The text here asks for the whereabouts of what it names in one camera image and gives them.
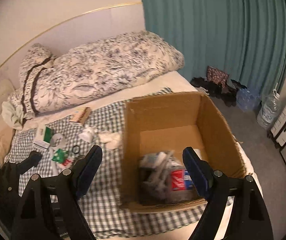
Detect green and white box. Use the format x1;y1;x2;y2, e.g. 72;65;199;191
34;126;54;143

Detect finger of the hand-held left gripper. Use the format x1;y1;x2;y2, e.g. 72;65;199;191
19;151;43;175

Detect green sachet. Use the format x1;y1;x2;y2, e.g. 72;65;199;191
51;148;68;162

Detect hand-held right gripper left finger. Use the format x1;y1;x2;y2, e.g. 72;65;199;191
11;145;103;240

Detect white headboard with gold trim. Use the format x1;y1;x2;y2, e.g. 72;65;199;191
0;2;146;93

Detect large clear water bottle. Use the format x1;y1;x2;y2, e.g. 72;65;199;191
256;90;281;130

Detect long white tissue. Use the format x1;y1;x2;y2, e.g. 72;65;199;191
98;131;122;149

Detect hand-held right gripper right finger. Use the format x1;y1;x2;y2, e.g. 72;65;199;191
182;147;274;240

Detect red and blue packet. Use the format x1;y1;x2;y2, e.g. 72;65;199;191
169;169;196;192

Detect pack of water bottles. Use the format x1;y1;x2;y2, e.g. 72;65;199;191
236;87;261;112

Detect teal curtain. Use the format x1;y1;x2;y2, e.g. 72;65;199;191
139;0;286;110

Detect brown cardboard box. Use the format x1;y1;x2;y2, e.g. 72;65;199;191
120;91;247;214

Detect small brown medicine box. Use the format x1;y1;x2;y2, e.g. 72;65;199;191
70;107;92;127

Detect pale green cloth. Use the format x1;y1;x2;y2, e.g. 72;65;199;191
2;100;28;130

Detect round white tissue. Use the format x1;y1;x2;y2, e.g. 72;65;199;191
79;127;95;142

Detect clear plastic packet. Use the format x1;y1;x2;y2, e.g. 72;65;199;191
140;151;184;178

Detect pile of dark clothes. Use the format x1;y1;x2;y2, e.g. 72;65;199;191
190;76;246;107

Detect grey checked blanket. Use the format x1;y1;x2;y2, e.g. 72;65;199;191
4;87;208;239

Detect floral white duvet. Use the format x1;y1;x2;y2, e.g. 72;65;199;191
7;30;185;117

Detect clear tape roll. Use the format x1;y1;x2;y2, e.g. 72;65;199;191
50;133;67;148

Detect patterned fabric bag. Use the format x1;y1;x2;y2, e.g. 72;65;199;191
206;66;229;88

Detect dark grey pouch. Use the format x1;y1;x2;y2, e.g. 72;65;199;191
139;167;199;205

